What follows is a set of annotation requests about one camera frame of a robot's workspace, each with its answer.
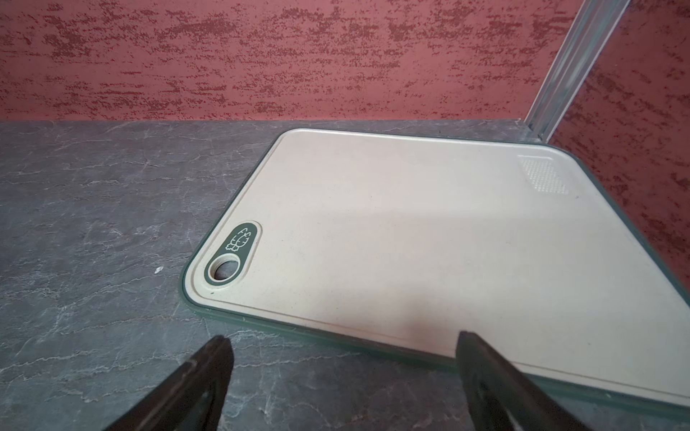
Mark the right aluminium corner post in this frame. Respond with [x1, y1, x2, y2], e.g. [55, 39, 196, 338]
[524, 0, 630, 144]

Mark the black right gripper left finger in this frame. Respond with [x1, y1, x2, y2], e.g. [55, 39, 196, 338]
[107, 336, 235, 430]

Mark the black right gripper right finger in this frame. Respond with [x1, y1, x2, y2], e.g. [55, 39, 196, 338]
[456, 332, 588, 430]

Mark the beige green-rimmed cutting board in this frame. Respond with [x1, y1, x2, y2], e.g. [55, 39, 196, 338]
[181, 129, 689, 421]

